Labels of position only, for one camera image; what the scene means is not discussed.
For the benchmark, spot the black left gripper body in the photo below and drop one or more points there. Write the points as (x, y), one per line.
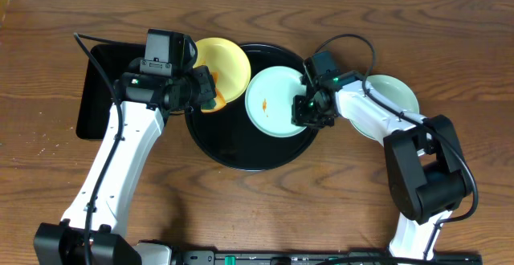
(193, 91)

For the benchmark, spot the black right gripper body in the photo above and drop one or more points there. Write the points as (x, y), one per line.
(310, 114)

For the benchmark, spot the yellow green scrub sponge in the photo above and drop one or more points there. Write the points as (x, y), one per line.
(216, 103)

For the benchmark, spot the light green stained plate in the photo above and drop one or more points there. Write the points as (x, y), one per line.
(269, 99)

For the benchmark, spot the yellow plate with sauce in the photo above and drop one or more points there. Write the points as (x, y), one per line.
(230, 61)

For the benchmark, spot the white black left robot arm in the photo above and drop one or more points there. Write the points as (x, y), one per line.
(93, 227)

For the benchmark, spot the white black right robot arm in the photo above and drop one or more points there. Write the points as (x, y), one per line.
(427, 174)

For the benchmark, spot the round black tray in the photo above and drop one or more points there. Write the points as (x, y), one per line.
(229, 137)

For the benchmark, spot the light green clean plate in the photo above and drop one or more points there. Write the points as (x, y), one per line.
(395, 96)

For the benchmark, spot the black rectangular tray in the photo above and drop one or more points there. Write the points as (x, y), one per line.
(96, 100)

